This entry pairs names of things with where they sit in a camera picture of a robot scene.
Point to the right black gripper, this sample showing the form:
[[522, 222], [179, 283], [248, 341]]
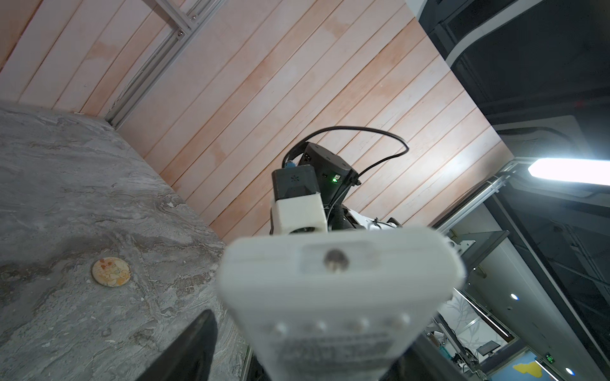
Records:
[[335, 178]]

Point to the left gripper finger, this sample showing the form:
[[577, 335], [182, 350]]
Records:
[[190, 356]]

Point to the long white TV remote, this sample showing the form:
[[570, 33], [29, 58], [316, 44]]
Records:
[[343, 305]]

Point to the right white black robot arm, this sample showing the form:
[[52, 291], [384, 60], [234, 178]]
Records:
[[360, 221]]

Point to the small beige round toy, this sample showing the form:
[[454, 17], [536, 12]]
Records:
[[111, 272]]

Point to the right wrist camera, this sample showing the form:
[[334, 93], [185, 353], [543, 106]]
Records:
[[297, 203]]

